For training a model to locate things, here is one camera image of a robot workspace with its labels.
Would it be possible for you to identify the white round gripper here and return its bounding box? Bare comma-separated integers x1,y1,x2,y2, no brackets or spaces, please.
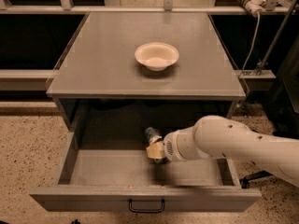
146,127,200,162

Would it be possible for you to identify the power strip with plug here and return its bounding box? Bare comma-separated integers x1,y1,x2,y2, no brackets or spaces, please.
236,0,264,17

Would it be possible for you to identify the silver blue redbull can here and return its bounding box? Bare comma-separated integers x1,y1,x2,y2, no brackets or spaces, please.
145,127,168,164

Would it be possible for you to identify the grey cabinet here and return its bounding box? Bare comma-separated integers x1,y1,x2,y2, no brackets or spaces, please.
45,11,247,133

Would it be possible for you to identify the open grey top drawer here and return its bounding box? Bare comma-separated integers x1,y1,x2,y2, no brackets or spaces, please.
30,105,261,212

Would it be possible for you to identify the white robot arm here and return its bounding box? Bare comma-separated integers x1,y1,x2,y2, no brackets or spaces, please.
145,116,299,187

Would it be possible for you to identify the grey hanging cable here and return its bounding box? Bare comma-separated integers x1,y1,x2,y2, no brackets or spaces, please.
239,12,261,77

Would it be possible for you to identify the black office chair base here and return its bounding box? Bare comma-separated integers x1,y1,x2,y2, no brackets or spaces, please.
240,171,271,189

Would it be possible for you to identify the black drawer handle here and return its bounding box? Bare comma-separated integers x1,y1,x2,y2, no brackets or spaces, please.
128,199,165,214

